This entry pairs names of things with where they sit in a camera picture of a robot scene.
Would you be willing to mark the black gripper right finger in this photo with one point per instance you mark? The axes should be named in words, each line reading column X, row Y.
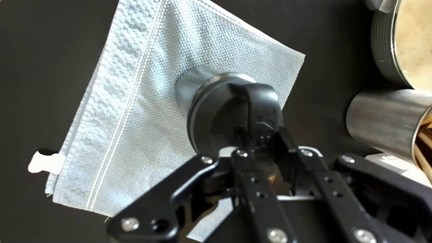
column 332, row 193

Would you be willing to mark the glass pan lid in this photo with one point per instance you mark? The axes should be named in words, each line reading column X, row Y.
column 415, row 40

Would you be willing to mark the metal utensil holder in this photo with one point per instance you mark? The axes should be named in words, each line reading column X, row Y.
column 382, row 116

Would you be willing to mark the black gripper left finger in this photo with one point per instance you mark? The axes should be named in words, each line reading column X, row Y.
column 251, row 189

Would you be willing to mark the dark cylindrical cup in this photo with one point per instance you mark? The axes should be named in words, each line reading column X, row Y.
column 216, row 112

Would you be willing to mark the gray frying pan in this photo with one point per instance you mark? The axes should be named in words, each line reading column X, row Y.
column 382, row 48

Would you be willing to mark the round black table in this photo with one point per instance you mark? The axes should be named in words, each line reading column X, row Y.
column 44, row 67

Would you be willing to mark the light blue folded towel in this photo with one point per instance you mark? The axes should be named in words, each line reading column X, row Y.
column 135, row 112

